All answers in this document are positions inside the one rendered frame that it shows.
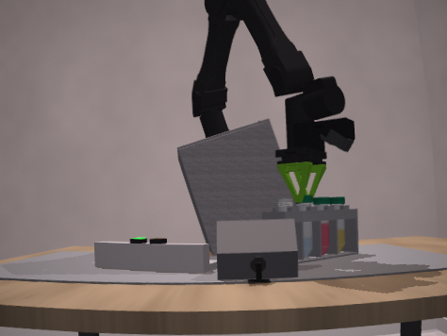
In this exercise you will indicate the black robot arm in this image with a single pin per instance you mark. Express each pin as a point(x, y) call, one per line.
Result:
point(285, 67)

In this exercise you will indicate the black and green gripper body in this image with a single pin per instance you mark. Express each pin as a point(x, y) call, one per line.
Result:
point(303, 154)

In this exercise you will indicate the grey flat mat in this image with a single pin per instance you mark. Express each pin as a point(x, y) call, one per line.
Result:
point(78, 267)

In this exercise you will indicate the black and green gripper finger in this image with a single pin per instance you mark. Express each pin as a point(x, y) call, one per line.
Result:
point(319, 169)
point(285, 170)

